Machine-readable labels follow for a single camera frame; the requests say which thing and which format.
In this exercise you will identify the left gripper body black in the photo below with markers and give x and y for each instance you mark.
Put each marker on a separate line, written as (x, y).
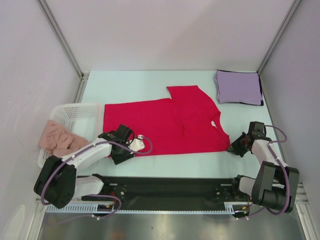
(123, 155)

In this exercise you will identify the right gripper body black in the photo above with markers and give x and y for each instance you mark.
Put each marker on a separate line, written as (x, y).
(238, 146)

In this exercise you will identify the red t shirt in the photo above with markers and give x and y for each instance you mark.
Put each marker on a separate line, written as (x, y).
(187, 122)

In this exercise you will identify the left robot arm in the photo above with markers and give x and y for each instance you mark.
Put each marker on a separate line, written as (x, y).
(58, 182)

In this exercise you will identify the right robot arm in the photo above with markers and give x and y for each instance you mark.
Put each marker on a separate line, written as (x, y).
(275, 186)

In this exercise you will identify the white plastic laundry basket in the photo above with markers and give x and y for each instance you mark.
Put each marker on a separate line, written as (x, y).
(82, 119)

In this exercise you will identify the folded purple t shirt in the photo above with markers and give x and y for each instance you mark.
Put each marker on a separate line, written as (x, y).
(237, 87)

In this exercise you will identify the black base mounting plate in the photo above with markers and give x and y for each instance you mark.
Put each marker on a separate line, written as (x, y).
(171, 194)

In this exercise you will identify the pink t shirt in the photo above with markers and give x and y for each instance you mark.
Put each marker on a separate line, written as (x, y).
(58, 141)

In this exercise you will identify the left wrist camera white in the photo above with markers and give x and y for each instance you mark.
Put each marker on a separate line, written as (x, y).
(138, 144)

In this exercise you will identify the white slotted cable duct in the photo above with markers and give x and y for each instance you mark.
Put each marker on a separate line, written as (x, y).
(95, 208)

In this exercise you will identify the right aluminium frame post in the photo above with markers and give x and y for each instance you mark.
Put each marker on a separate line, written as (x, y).
(279, 34)

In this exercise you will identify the aluminium frame post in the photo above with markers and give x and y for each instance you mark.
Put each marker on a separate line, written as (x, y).
(279, 34)
(54, 25)

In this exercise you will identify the left aluminium frame post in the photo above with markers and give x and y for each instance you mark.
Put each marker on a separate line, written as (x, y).
(54, 25)

